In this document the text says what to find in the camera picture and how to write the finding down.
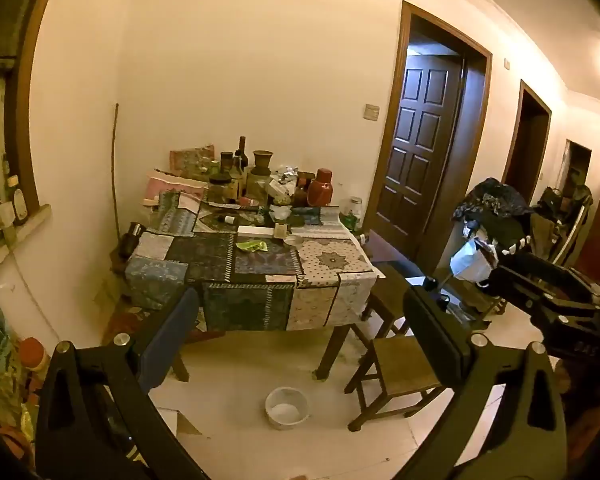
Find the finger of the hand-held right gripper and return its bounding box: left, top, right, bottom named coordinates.
left=482, top=252, right=600, bottom=311

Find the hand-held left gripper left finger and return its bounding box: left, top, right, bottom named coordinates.
left=34, top=286, right=213, bottom=480

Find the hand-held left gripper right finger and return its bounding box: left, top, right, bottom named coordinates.
left=402, top=284, right=569, bottom=480

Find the black paper cup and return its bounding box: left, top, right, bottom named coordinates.
left=119, top=221, right=147, bottom=261

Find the white plastic bucket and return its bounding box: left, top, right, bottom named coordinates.
left=265, top=386, right=311, bottom=430

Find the wooden stool light seat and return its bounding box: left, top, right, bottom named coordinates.
left=345, top=335, right=448, bottom=432

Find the dark wooden stool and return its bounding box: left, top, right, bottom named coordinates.
left=362, top=262, right=412, bottom=341

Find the coat rack with clothes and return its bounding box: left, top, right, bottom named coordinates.
left=535, top=185, right=594, bottom=267

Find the pile of dark clothing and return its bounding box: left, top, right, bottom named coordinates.
left=452, top=177, right=537, bottom=281

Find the cardboard piece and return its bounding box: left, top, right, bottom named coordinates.
left=155, top=407, right=204, bottom=449

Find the patchwork tablecloth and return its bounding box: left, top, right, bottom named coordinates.
left=125, top=185, right=386, bottom=333

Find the orange lidded jar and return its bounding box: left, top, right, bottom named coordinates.
left=20, top=337, right=51, bottom=377

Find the pink cloth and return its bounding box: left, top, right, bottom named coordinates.
left=144, top=170, right=209, bottom=207

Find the brown panelled door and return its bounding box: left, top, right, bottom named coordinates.
left=377, top=52, right=465, bottom=257

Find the glass jar black lid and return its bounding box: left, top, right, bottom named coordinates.
left=207, top=174, right=234, bottom=204

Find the thin wooden stick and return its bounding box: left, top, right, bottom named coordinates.
left=110, top=103, right=121, bottom=242

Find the red thermos bottle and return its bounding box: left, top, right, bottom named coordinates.
left=307, top=168, right=335, bottom=207

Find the brown ceramic vase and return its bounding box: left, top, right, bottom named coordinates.
left=247, top=150, right=276, bottom=202

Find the narrow brown doorway frame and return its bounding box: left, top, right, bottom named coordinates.
left=502, top=80, right=553, bottom=207

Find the brown door frame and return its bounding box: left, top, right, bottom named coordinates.
left=362, top=0, right=494, bottom=277

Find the brown arched window frame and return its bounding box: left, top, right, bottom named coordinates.
left=2, top=0, right=67, bottom=213

